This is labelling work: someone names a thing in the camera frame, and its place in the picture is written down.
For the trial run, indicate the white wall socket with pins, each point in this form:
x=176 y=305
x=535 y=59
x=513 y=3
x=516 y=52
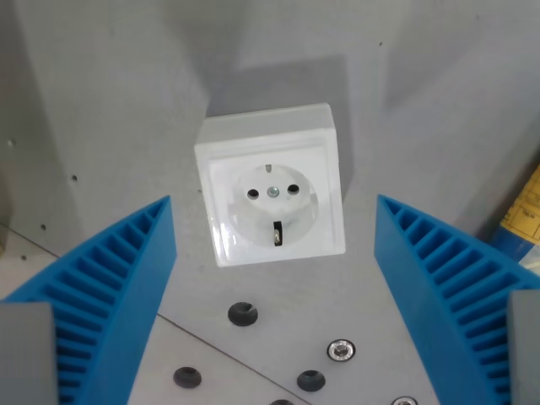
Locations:
x=270 y=143

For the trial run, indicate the yellow blue package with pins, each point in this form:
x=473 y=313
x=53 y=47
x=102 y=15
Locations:
x=525 y=211

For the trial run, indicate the silver hex socket screw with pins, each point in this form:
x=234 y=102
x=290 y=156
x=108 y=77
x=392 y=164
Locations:
x=341 y=350
x=404 y=401

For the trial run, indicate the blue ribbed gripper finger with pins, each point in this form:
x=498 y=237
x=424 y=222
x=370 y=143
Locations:
x=126 y=270
x=426 y=287

